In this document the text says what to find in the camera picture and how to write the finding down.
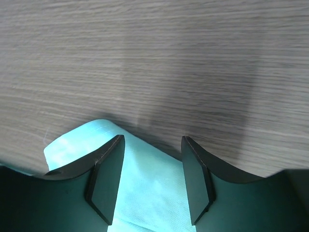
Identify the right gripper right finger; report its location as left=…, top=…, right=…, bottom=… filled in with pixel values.
left=181, top=136, right=309, bottom=232

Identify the teal t shirt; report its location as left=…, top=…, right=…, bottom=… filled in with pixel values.
left=43, top=119, right=195, bottom=232

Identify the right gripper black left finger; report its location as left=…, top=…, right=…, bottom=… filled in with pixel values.
left=0, top=135, right=125, bottom=232

